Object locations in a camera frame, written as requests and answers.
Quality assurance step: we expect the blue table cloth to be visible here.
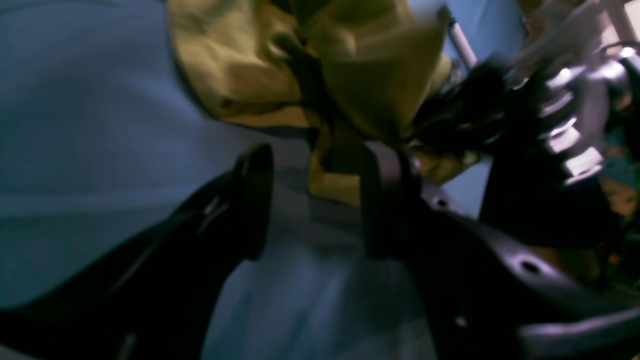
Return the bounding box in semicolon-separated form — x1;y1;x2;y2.
0;0;526;360

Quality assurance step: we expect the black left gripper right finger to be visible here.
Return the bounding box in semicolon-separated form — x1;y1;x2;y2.
359;141;640;360

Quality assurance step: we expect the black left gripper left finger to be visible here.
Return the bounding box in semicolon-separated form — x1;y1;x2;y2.
0;143;274;360

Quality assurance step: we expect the olive green t-shirt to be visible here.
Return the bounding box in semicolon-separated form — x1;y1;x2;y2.
166;0;480;207

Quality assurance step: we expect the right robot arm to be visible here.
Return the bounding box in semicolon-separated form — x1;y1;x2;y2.
413;0;639;248

